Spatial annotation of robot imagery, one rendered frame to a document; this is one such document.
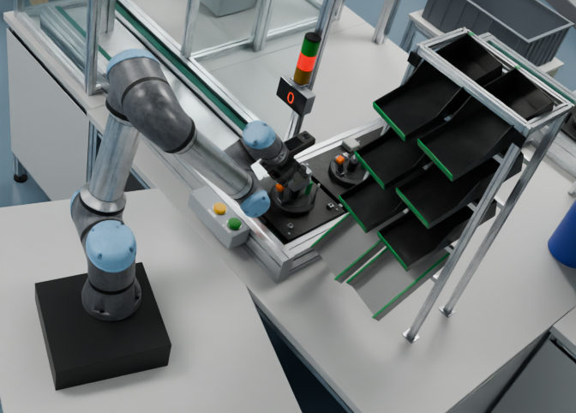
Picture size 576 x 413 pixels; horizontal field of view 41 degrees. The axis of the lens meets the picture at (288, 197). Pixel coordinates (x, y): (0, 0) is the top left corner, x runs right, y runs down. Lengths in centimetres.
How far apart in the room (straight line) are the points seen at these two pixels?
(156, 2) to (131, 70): 163
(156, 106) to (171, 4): 171
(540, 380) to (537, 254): 41
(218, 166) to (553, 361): 133
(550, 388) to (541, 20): 223
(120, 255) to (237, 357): 45
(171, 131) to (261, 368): 74
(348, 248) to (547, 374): 84
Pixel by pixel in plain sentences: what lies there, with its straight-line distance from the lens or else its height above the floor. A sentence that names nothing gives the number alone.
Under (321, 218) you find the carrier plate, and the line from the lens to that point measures 235.
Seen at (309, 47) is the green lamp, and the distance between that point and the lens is 226.
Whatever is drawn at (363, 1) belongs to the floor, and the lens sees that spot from 555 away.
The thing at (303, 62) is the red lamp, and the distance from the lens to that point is 229.
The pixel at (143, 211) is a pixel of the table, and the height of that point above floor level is 86.
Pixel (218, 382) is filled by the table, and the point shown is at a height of 86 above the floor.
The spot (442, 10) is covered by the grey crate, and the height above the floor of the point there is 72.
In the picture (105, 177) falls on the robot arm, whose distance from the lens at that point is 190.
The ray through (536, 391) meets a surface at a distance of 274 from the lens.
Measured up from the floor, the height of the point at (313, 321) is 86.
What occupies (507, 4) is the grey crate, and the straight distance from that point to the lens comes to 443.
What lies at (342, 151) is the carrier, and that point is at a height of 97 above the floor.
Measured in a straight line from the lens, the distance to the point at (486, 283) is 255.
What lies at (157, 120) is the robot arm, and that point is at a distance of 166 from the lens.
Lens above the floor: 259
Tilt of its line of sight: 43 degrees down
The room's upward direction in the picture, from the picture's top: 17 degrees clockwise
